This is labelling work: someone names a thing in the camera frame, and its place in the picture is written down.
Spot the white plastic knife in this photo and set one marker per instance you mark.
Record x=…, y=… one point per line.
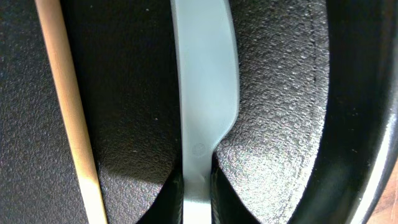
x=208, y=81

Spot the wooden chopstick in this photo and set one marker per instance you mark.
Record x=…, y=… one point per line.
x=66, y=85

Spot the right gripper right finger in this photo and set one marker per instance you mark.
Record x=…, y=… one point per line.
x=226, y=207

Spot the round black tray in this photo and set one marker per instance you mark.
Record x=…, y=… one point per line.
x=316, y=136

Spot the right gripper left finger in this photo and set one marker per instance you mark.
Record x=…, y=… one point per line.
x=161, y=191

